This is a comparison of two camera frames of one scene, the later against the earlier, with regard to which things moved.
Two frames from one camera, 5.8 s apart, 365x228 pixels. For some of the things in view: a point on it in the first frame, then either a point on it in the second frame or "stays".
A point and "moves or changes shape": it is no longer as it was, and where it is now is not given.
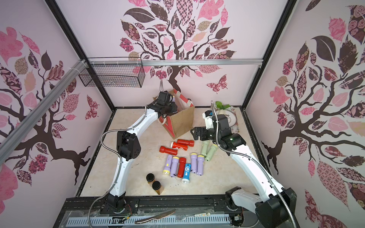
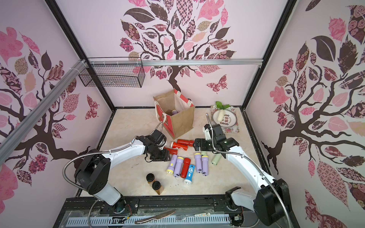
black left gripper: x=174 y=107 → x=164 y=157
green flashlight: x=211 y=151 → x=216 y=158
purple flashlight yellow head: x=166 y=169 moves or changes shape
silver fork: x=182 y=216 stays
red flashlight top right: x=190 y=143 stays
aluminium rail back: x=216 y=62 stays
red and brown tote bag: x=180 y=122 stays
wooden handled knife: x=156 y=217 stays
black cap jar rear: x=150 y=178 stays
